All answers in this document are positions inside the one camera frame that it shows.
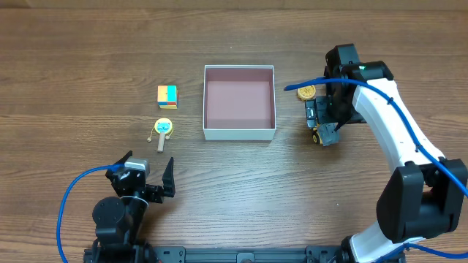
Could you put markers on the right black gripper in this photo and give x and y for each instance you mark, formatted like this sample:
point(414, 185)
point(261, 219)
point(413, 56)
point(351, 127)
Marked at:
point(322, 110)

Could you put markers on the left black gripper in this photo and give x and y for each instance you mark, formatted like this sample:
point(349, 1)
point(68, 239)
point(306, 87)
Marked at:
point(147, 189)

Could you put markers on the yellow round gear toy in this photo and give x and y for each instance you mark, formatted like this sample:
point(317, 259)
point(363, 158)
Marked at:
point(306, 93)

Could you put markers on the yellow grey toy truck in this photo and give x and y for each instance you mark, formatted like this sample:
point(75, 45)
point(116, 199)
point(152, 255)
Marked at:
point(323, 133)

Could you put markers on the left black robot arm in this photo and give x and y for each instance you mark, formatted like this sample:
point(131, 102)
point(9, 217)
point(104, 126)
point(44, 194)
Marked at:
point(118, 219)

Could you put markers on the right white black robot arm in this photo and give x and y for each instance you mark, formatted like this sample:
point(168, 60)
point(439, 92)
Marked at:
point(424, 195)

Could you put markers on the wooden cat rattle drum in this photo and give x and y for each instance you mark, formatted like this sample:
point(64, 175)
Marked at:
point(164, 128)

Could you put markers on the white box pink interior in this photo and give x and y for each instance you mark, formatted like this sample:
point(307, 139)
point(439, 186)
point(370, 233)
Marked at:
point(239, 102)

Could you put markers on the colourful puzzle cube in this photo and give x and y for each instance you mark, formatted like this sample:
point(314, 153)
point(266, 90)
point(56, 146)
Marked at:
point(167, 97)

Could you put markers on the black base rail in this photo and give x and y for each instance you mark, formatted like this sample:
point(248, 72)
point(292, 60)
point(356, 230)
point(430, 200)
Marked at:
point(180, 254)

